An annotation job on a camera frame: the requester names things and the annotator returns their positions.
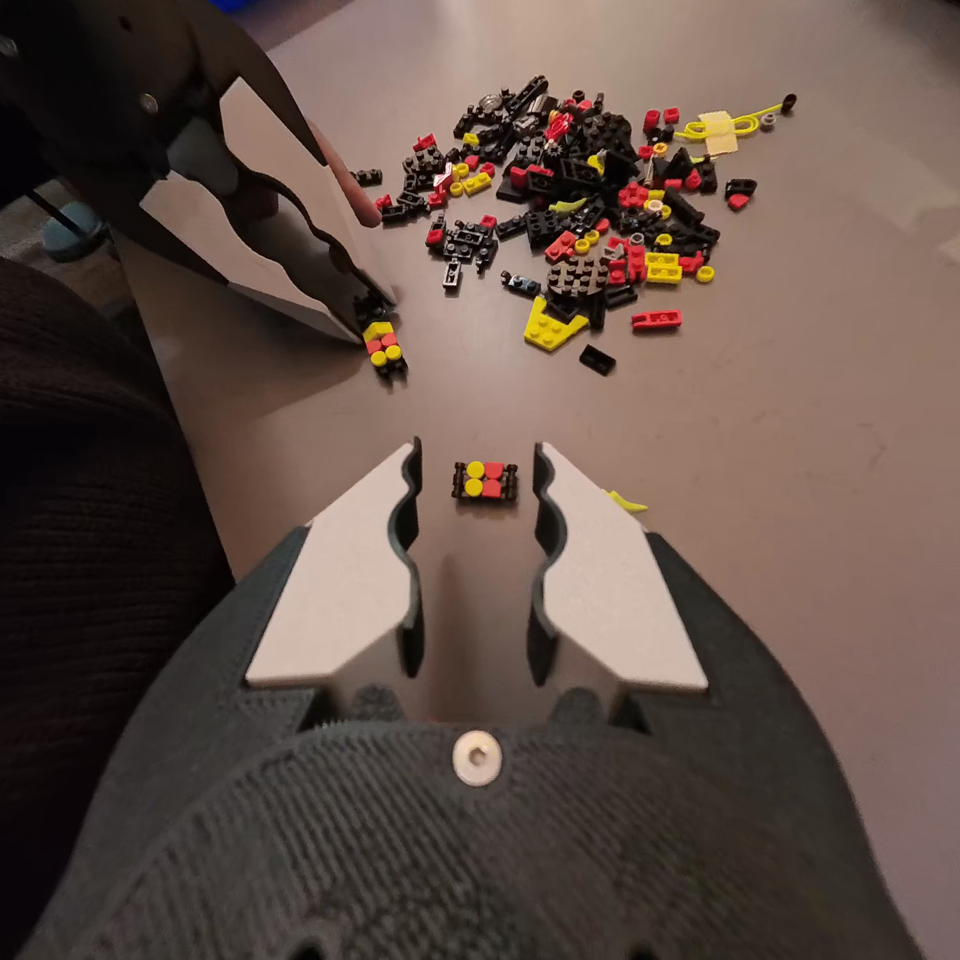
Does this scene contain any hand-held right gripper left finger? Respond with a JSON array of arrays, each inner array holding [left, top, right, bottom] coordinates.
[[244, 437, 426, 691]]

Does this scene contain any pile of lego pieces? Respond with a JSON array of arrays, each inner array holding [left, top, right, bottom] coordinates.
[[352, 73, 798, 376]]

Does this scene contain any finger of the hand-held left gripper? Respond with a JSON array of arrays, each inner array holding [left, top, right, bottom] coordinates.
[[138, 171, 369, 345], [221, 75, 397, 309]]

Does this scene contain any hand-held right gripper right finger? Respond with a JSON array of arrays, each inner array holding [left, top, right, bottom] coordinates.
[[527, 441, 710, 696]]

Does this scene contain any long black lego assembly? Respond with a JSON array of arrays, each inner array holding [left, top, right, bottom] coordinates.
[[352, 292, 410, 376]]

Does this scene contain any person's left hand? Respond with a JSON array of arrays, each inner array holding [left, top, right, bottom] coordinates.
[[311, 123, 384, 228]]

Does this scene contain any teal round object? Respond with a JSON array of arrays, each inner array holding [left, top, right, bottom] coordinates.
[[41, 201, 106, 262]]

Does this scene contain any short black lego assembly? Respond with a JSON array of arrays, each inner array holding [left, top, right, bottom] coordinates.
[[451, 461, 520, 502]]

